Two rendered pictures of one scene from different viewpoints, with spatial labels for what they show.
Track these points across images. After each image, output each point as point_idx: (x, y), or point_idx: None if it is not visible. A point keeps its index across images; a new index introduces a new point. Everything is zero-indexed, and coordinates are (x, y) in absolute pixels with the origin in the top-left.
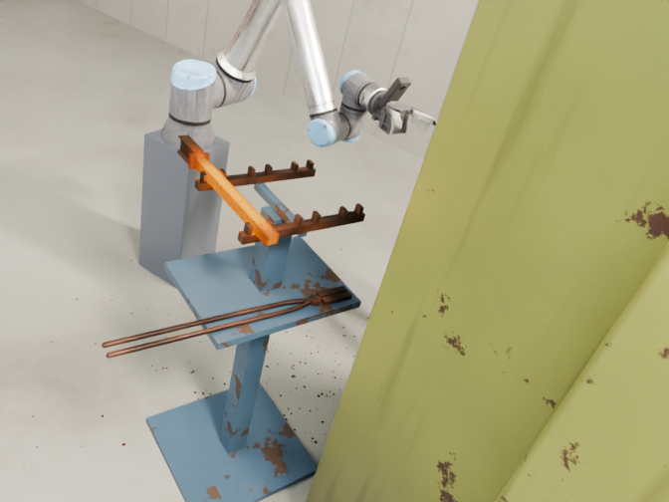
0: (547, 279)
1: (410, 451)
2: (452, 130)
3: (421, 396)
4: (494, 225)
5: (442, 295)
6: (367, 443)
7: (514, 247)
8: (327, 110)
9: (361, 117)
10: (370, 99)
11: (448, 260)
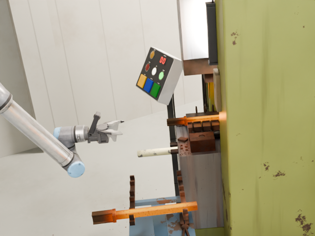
0: (302, 127)
1: (281, 229)
2: (237, 109)
3: (274, 205)
4: (273, 126)
5: (264, 164)
6: None
7: (285, 127)
8: (72, 156)
9: (75, 147)
10: (84, 134)
11: (259, 151)
